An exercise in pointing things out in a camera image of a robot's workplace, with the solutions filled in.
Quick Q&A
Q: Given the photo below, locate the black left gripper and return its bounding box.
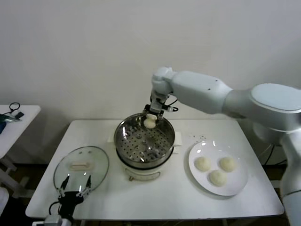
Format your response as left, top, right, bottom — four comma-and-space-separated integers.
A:
57, 174, 92, 221

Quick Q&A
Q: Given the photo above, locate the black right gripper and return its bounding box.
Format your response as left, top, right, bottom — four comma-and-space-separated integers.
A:
143, 105, 166, 121

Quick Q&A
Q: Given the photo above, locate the white steamed baozi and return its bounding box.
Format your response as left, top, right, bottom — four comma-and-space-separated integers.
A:
193, 156, 212, 172
209, 169, 228, 187
143, 113, 157, 129
219, 157, 237, 172

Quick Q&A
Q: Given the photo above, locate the glass lid with white handle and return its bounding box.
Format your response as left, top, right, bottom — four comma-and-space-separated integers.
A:
53, 145, 110, 193

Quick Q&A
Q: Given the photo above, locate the perforated steel steamer basket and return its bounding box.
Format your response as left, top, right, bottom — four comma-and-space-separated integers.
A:
107, 113, 183, 165

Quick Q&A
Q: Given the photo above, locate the white round plate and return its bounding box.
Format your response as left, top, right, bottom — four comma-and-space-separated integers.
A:
188, 140, 249, 196

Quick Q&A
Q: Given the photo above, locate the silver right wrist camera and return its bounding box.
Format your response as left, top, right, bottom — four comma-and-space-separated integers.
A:
150, 95, 164, 112

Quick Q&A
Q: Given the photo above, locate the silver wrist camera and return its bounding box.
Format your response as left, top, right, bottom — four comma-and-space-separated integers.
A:
150, 95, 164, 112
44, 215, 68, 226

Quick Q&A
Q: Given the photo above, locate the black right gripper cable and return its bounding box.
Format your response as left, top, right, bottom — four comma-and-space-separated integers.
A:
161, 97, 179, 113

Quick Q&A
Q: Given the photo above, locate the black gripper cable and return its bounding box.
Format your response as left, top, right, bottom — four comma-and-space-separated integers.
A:
48, 201, 61, 216
161, 97, 179, 113

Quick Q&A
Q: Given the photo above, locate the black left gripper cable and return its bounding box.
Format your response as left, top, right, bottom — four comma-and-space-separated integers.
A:
48, 201, 61, 216

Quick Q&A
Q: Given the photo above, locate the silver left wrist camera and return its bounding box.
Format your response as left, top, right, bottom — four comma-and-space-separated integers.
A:
44, 215, 68, 226

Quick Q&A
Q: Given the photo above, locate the green handled tool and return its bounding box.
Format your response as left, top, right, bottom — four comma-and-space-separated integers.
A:
0, 114, 23, 123

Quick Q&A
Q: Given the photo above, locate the black power cable with plug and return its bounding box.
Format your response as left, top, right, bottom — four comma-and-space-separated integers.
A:
265, 144, 286, 166

